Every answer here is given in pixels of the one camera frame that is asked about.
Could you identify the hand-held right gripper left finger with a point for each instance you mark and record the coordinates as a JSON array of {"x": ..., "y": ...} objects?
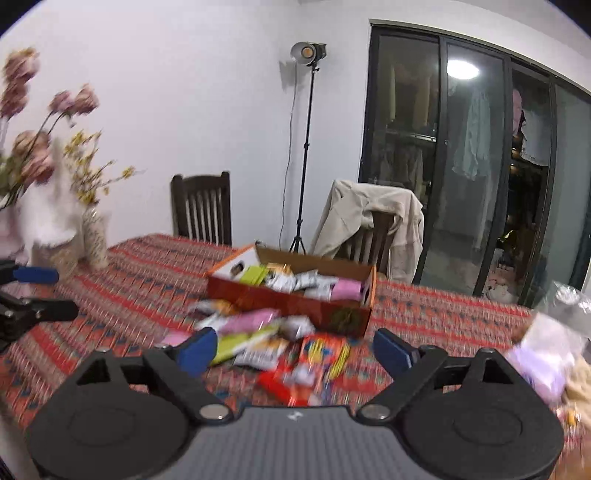
[{"x": 198, "y": 350}]

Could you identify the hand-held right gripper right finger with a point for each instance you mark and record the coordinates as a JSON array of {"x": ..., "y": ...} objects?
[{"x": 392, "y": 351}]

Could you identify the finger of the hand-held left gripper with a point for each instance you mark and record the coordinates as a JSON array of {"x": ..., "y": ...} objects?
[
  {"x": 46, "y": 310},
  {"x": 37, "y": 275}
]

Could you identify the pile of snack packets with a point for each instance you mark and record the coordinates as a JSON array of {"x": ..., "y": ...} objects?
[{"x": 249, "y": 323}]

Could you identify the red cardboard box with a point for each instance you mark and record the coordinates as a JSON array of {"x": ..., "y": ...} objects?
[{"x": 286, "y": 304}]

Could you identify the small floral ceramic vase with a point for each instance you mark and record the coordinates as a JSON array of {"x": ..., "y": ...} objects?
[{"x": 95, "y": 240}]

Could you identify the yellow flower sprigs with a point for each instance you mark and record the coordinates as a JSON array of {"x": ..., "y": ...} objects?
[{"x": 85, "y": 184}]

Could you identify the brown wooden chair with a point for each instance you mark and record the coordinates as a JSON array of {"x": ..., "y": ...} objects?
[{"x": 369, "y": 244}]

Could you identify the dark wooden chair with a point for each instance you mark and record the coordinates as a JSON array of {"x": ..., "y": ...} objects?
[{"x": 201, "y": 207}]

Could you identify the purple tissue pack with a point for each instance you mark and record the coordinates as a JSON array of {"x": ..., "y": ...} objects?
[{"x": 540, "y": 364}]

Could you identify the beige jacket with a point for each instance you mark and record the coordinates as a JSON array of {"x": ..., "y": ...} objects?
[{"x": 351, "y": 203}]

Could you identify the dried pink rose bouquet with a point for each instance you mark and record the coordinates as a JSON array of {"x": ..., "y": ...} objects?
[{"x": 76, "y": 99}]

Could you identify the cream crumpled cloth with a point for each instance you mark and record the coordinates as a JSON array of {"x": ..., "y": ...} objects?
[{"x": 577, "y": 392}]

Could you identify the hanging pale shirt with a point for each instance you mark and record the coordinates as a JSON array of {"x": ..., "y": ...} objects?
[{"x": 473, "y": 134}]

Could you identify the hanging white top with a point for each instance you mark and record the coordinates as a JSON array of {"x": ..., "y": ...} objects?
[{"x": 535, "y": 138}]

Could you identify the black framed sliding glass door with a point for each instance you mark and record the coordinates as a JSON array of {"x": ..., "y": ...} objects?
[{"x": 406, "y": 92}]

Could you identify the studio light on stand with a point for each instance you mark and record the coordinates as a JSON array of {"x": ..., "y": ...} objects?
[{"x": 307, "y": 51}]

